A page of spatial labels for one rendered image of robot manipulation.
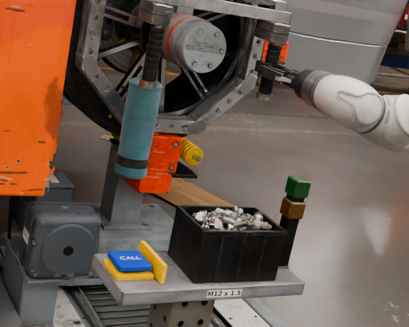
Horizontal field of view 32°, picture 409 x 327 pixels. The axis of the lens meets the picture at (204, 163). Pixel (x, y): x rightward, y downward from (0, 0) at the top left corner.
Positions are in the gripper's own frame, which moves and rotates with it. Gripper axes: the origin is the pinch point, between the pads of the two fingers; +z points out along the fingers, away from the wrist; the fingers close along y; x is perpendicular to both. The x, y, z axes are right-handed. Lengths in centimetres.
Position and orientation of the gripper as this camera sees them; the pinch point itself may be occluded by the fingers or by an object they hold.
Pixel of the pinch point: (269, 69)
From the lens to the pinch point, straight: 191.7
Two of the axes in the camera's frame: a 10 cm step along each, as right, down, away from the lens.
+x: 1.9, -9.4, -2.7
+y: 8.7, 0.4, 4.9
